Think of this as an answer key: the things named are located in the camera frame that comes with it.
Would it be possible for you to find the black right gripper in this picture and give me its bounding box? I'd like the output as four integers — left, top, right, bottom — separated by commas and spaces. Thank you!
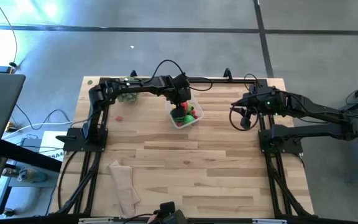
230, 85, 287, 130

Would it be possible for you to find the clear plastic tupperware container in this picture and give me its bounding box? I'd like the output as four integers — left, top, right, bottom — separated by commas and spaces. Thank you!
165, 95, 205, 131

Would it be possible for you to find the green grape bunch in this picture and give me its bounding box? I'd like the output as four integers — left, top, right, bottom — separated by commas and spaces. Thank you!
116, 76, 140, 103

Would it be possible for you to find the beige folded cloth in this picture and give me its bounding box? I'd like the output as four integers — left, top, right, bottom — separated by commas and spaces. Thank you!
108, 160, 142, 218

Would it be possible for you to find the black handheld device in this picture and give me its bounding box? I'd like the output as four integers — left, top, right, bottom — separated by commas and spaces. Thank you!
154, 201, 188, 224

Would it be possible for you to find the white printed sheet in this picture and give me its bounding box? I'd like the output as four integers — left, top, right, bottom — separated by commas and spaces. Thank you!
39, 130, 69, 162

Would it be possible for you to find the teal plastic bottle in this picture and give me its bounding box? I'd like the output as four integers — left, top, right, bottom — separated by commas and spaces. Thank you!
16, 167, 48, 184

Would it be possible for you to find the black desk leg beam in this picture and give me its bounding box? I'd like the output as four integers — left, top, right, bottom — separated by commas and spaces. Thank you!
0, 139, 63, 174

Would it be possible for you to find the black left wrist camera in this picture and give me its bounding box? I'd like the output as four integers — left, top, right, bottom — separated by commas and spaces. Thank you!
172, 73, 191, 90

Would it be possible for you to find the black metal table frame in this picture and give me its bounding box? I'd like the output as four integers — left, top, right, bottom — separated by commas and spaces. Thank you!
50, 77, 316, 218

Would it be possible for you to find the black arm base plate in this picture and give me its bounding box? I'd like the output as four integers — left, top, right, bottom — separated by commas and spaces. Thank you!
56, 127, 109, 152
259, 136, 304, 156

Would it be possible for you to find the silver edge bracket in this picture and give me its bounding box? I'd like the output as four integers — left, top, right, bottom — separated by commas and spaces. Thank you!
252, 218, 288, 224
78, 217, 114, 224

